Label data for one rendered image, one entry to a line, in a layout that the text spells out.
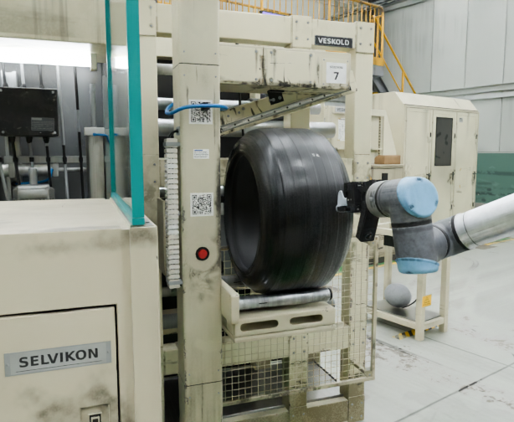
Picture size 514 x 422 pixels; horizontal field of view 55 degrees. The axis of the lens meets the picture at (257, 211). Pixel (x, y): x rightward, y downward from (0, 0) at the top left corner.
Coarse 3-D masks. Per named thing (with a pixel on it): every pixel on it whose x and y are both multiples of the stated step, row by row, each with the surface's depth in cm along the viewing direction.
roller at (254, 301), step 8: (320, 288) 169; (328, 288) 169; (240, 296) 159; (248, 296) 159; (256, 296) 160; (264, 296) 160; (272, 296) 161; (280, 296) 162; (288, 296) 163; (296, 296) 164; (304, 296) 164; (312, 296) 166; (320, 296) 166; (328, 296) 168; (240, 304) 157; (248, 304) 158; (256, 304) 159; (264, 304) 160; (272, 304) 161; (280, 304) 162; (288, 304) 163
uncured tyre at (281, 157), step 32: (288, 128) 169; (256, 160) 155; (288, 160) 150; (320, 160) 154; (224, 192) 188; (256, 192) 200; (288, 192) 146; (320, 192) 149; (224, 224) 191; (256, 224) 201; (288, 224) 146; (320, 224) 149; (352, 224) 158; (256, 256) 157; (288, 256) 149; (320, 256) 153; (256, 288) 166; (288, 288) 162
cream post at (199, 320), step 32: (192, 0) 149; (192, 32) 150; (192, 64) 151; (192, 96) 152; (192, 128) 153; (192, 160) 155; (192, 192) 156; (192, 224) 157; (192, 256) 158; (192, 288) 159; (192, 320) 160; (192, 352) 161; (192, 384) 163; (192, 416) 164
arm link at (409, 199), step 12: (396, 180) 113; (408, 180) 108; (420, 180) 108; (384, 192) 113; (396, 192) 109; (408, 192) 106; (420, 192) 107; (432, 192) 108; (384, 204) 114; (396, 204) 109; (408, 204) 106; (420, 204) 107; (432, 204) 108; (396, 216) 110; (408, 216) 108; (420, 216) 107
